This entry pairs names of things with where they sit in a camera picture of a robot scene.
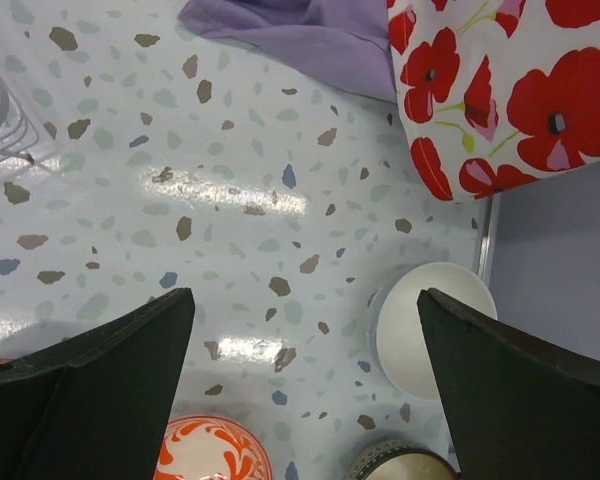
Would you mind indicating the plain white bowl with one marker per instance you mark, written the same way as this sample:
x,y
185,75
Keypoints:
x,y
397,334

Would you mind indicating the dark brown glazed bowl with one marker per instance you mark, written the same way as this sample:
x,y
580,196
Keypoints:
x,y
397,459

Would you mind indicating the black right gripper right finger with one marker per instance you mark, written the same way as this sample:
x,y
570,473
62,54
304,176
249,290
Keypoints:
x,y
517,407

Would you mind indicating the red poppy print tote bag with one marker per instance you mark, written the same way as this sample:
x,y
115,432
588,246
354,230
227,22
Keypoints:
x,y
494,95

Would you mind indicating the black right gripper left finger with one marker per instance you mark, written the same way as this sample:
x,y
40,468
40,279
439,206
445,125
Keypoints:
x,y
96,405

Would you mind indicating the orange floral pattern bowl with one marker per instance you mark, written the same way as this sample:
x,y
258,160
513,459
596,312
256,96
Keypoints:
x,y
211,447

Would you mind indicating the purple t-shirt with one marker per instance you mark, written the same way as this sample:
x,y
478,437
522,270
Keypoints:
x,y
344,44

